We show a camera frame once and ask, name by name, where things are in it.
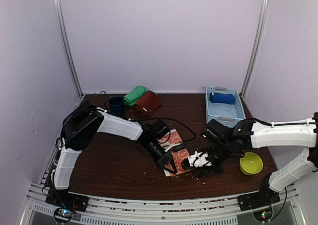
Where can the aluminium frame post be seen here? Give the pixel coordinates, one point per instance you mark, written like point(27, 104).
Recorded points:
point(66, 46)
point(255, 52)

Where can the front aluminium rail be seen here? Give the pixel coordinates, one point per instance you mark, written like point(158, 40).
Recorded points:
point(222, 210)

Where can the green rolled towel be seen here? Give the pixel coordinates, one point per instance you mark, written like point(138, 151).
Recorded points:
point(132, 97)

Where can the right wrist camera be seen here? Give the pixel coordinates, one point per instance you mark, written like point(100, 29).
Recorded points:
point(196, 160)

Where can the brown rolled towel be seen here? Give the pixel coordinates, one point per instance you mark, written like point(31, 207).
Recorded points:
point(148, 104)

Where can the left aluminium frame post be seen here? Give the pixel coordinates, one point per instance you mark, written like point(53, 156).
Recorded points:
point(66, 46)

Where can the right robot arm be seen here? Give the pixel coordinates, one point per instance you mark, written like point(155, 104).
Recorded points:
point(255, 134)

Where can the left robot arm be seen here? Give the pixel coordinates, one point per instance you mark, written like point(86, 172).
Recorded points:
point(87, 122)

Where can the blue towel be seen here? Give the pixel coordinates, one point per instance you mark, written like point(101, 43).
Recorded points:
point(222, 98)

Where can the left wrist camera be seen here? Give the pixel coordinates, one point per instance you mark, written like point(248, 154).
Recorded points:
point(174, 146)

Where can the dark blue mug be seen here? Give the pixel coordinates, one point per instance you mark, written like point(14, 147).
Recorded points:
point(115, 105)

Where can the right aluminium frame post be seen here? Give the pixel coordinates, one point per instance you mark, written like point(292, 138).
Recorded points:
point(255, 52)

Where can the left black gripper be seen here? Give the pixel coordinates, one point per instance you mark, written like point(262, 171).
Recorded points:
point(167, 158)

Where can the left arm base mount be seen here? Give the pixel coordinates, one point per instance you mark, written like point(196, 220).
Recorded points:
point(68, 207)

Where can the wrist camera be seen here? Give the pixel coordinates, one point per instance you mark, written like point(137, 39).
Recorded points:
point(196, 160)
point(174, 146)

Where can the yellow-green bowl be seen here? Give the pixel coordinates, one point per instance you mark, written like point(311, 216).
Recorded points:
point(250, 164)

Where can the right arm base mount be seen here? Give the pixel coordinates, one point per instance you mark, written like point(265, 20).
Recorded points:
point(260, 203)

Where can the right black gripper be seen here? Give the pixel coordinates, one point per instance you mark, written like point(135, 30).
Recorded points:
point(218, 170)

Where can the light blue plastic basket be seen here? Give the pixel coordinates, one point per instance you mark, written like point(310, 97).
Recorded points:
point(227, 114)

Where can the orange patterned towel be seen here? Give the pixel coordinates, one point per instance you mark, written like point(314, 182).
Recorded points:
point(179, 155)

